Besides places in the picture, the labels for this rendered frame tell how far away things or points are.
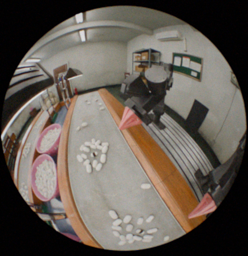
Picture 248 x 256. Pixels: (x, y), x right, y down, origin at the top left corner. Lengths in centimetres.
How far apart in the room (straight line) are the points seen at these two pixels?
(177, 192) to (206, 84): 196
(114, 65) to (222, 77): 467
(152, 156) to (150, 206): 21
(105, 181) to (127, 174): 8
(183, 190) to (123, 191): 23
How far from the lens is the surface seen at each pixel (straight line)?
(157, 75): 21
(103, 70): 470
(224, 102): 200
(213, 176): 49
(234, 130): 210
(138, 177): 31
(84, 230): 36
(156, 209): 33
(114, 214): 29
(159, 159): 33
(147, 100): 22
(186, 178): 52
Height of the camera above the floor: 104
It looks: 43 degrees down
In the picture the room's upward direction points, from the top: straight up
